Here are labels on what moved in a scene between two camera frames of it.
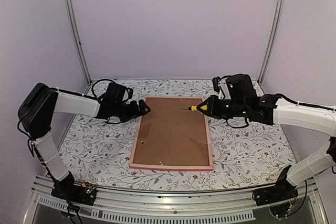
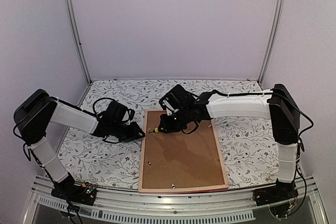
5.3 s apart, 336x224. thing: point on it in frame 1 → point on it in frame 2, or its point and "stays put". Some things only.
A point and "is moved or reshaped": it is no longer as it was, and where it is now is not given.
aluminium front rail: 167,205 stays put
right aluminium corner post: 276,23 stays put
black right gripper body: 237,108 → 177,124
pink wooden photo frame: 169,138 is moved or reshaped
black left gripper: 135,112 → 134,135
